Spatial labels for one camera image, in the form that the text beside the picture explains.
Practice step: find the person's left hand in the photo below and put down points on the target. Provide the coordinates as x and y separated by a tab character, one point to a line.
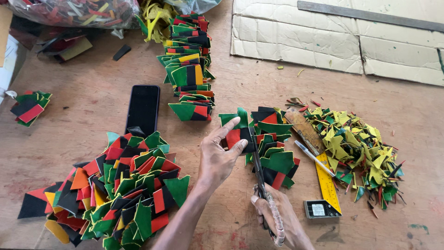
216	158

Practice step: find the person's right hand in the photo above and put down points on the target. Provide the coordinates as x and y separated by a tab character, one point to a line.
282	217

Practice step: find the green red black leather piece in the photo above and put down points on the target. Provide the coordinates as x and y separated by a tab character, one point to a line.
239	133

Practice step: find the pile of uncut leather pieces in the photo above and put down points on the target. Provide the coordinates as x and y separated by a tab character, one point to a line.
275	152

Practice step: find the yellow set square ruler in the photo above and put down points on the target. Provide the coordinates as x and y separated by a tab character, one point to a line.
319	163

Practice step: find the clear ballpoint pen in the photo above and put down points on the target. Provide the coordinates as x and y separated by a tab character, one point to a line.
314	158

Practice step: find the black smartphone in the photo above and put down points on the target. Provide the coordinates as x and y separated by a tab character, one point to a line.
143	109

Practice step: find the row of stacked leather pieces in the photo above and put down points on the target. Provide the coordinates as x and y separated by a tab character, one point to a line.
189	67

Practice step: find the heap of leather trimmings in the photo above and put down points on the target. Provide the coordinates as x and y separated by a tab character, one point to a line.
357	152

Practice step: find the large heap of cut leather pieces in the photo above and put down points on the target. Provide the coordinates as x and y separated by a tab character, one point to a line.
111	194

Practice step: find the small black leather scrap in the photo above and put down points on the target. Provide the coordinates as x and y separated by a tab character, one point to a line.
121	52

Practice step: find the yellow leather strips bundle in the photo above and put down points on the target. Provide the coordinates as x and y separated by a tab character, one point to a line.
156	20

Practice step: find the clear plastic bag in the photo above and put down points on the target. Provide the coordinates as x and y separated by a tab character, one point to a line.
192	5

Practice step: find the flattened cardboard sheet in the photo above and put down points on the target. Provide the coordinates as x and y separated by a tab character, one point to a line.
347	38

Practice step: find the pile of dark leather offcuts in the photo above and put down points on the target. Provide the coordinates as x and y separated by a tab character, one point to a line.
64	43

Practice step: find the small stack of leather pieces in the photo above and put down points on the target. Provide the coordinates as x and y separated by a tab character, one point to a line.
30	107

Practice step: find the plastic bag of leather scraps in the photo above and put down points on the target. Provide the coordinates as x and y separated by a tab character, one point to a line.
76	12

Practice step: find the long metal ruler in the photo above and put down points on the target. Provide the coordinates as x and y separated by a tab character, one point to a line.
371	15

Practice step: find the white paper sheet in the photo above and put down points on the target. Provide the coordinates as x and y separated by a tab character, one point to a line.
7	66

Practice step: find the brown cardboard piece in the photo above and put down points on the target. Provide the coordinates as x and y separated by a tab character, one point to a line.
5	33

